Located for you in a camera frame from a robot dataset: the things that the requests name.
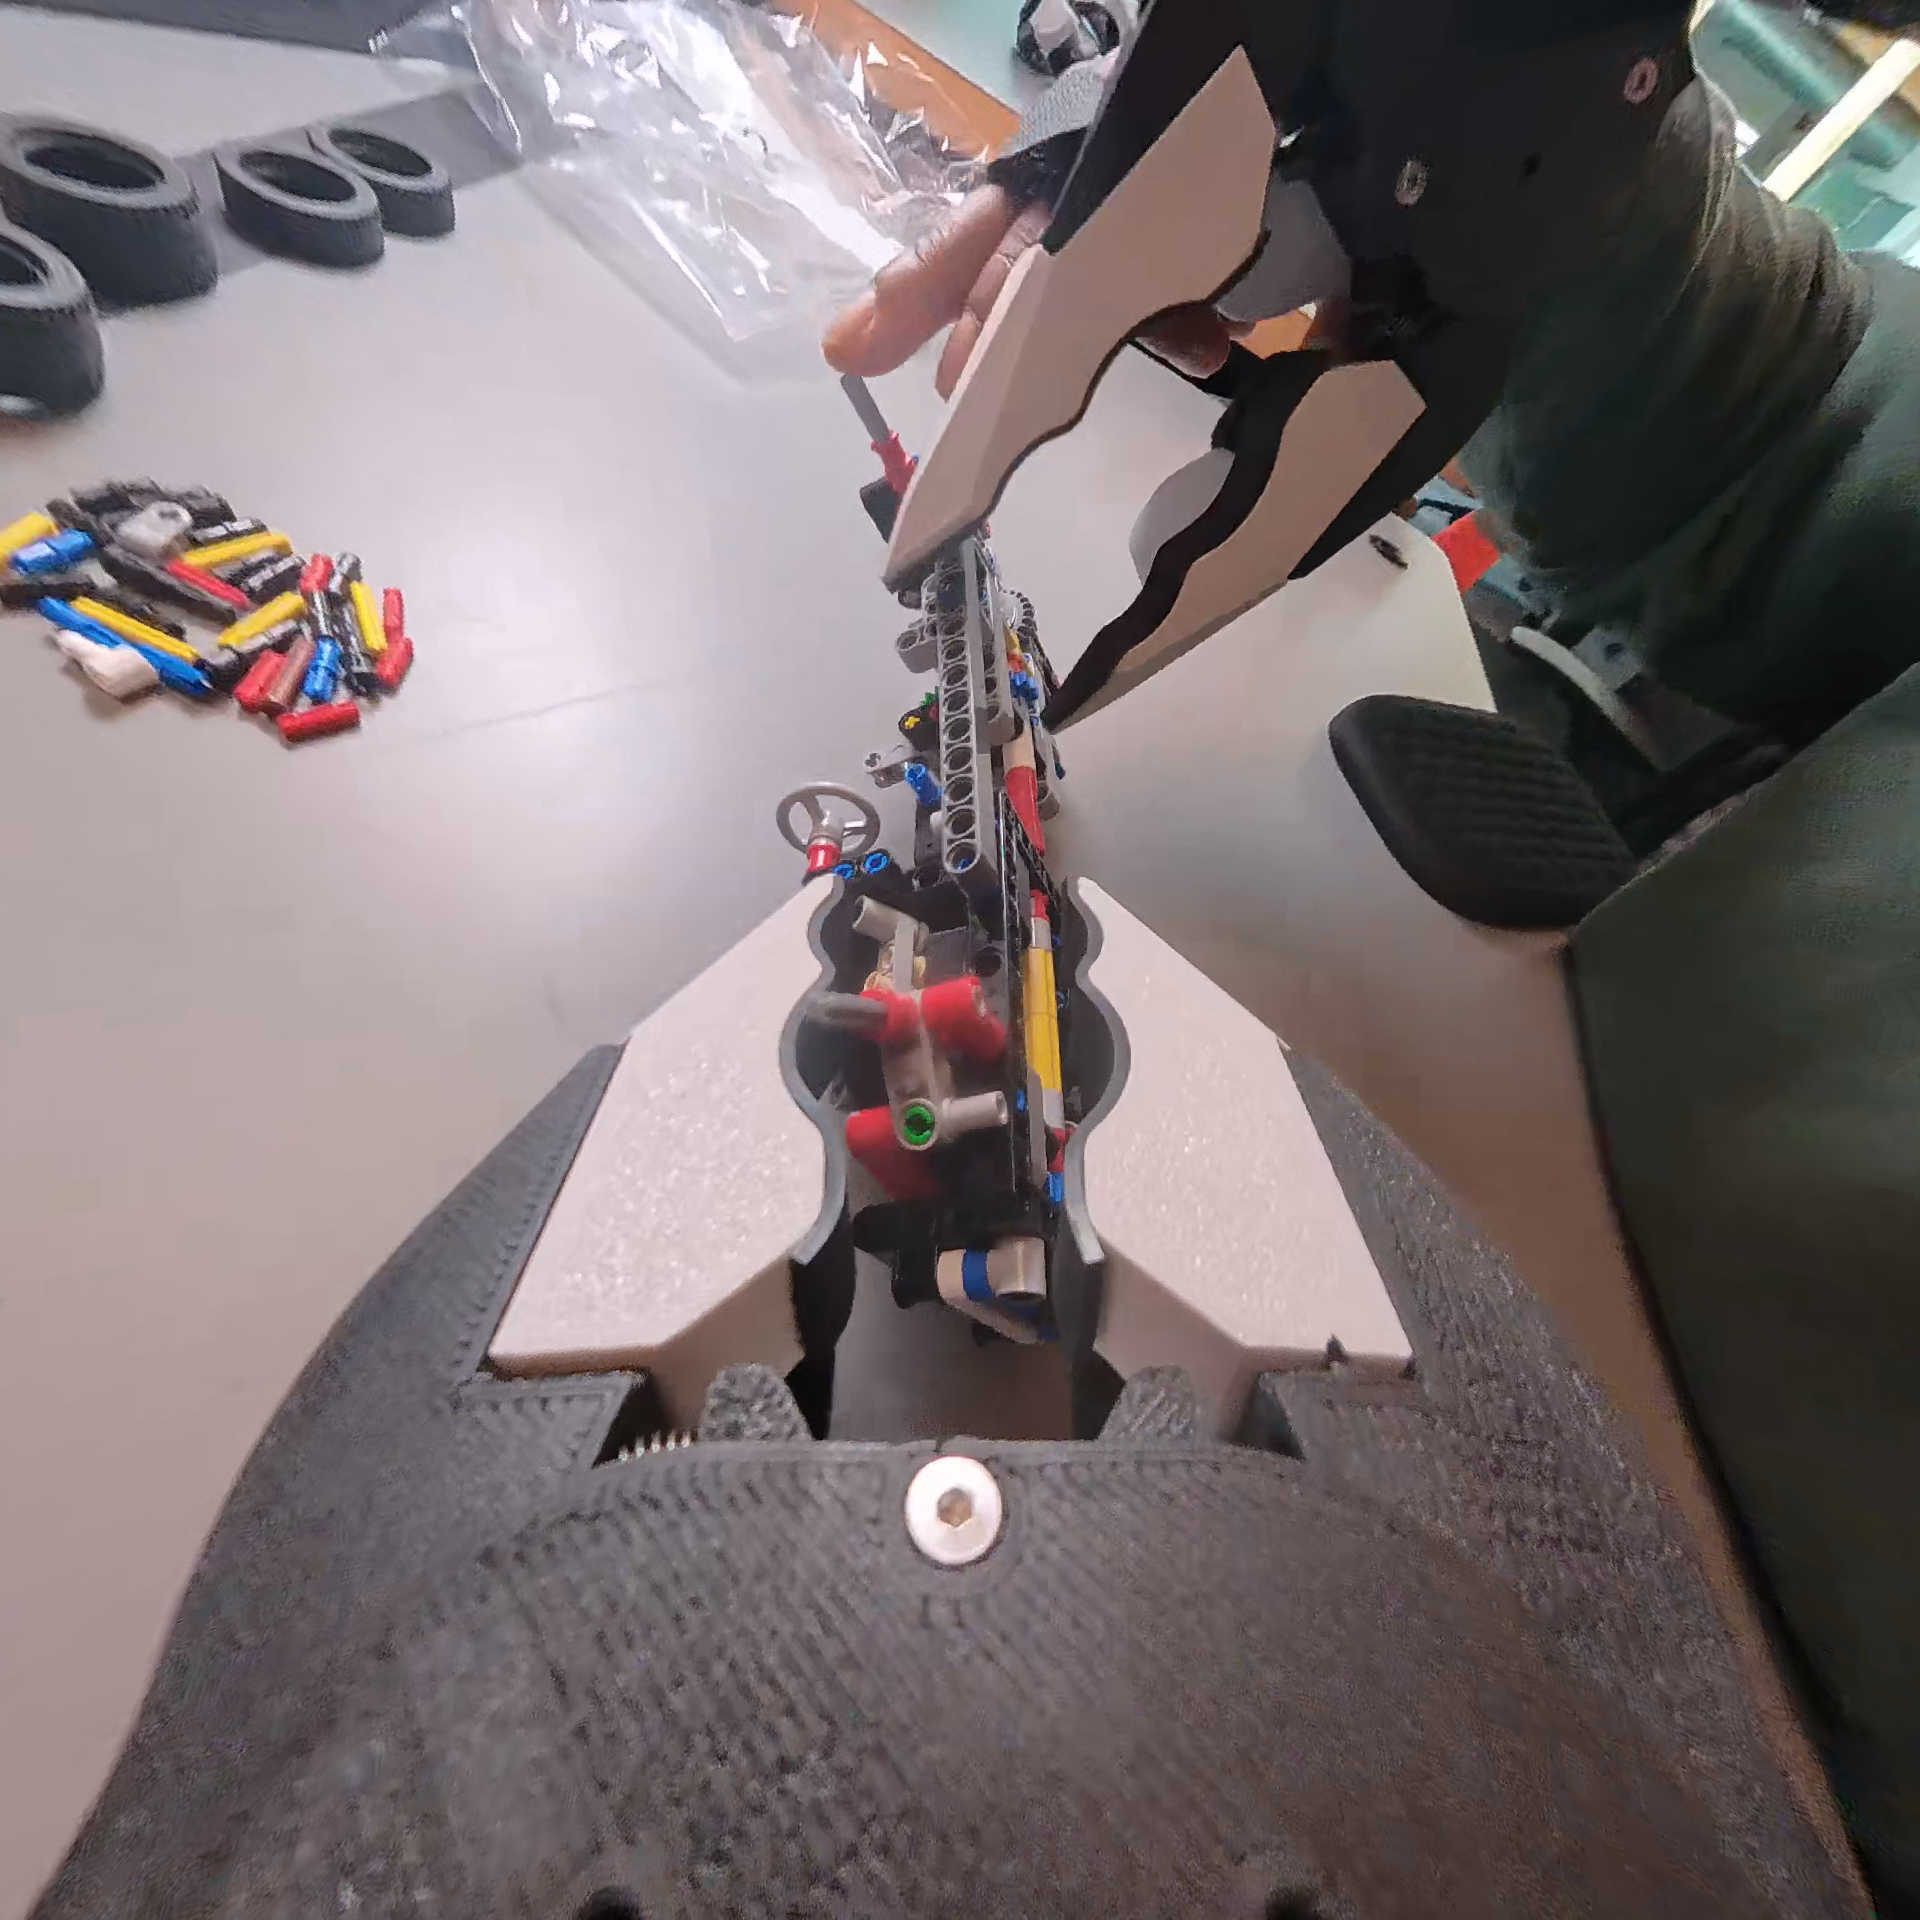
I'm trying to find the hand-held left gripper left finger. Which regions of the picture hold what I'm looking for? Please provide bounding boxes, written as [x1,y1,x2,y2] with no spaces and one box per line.
[488,882,852,1426]

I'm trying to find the wide black rubber tire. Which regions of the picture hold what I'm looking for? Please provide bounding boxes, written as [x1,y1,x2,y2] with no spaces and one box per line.
[0,120,221,310]
[0,224,107,424]

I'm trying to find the pile of small lego pieces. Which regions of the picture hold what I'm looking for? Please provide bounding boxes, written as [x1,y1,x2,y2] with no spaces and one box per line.
[0,476,420,746]

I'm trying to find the person's right hand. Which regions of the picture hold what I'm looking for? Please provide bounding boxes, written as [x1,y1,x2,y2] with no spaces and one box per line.
[823,74,1248,398]

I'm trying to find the person's right forearm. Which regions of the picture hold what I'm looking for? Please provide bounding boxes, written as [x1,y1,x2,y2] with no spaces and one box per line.
[1433,72,1920,758]

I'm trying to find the clear plastic bag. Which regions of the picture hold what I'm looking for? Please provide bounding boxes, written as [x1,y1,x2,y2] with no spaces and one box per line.
[372,0,1041,386]

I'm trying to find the person's dark green clothing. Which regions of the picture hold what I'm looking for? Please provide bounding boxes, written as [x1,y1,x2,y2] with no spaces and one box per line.
[1564,666,1920,1920]

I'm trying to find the lego car chassis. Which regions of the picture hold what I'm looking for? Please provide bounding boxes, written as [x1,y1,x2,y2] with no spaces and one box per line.
[776,371,1124,1346]

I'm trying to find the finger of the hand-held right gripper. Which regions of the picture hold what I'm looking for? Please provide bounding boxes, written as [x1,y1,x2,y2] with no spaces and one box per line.
[1042,352,1431,737]
[881,45,1282,596]

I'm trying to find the black office chair seat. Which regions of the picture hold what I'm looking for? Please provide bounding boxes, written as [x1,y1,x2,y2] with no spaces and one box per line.
[1328,693,1641,931]

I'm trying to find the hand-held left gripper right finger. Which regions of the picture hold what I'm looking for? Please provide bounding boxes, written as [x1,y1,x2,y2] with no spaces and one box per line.
[1048,876,1416,1430]

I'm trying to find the narrow black rubber tire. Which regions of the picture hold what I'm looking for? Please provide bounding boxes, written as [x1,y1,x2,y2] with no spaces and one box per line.
[214,142,387,272]
[307,120,458,240]

